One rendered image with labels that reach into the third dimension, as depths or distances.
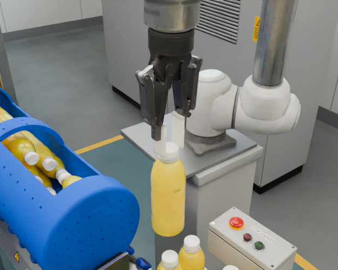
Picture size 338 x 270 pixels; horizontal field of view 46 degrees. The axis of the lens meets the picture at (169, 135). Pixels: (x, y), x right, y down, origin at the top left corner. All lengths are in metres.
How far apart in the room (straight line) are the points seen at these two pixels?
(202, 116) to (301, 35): 1.20
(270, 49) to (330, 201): 1.90
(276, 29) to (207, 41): 1.58
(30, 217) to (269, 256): 0.57
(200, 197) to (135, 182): 1.54
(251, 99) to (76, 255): 0.73
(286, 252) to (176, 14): 0.64
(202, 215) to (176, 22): 1.01
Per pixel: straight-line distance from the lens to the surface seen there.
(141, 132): 1.56
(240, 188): 1.59
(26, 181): 1.06
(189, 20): 0.62
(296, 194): 2.98
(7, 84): 2.34
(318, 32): 2.59
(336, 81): 3.74
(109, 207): 1.00
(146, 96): 0.65
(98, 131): 3.59
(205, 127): 1.41
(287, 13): 1.20
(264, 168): 2.75
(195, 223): 1.53
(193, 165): 1.38
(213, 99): 1.36
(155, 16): 0.62
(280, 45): 1.25
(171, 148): 0.75
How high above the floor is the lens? 1.83
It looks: 32 degrees down
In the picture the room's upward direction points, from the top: straight up
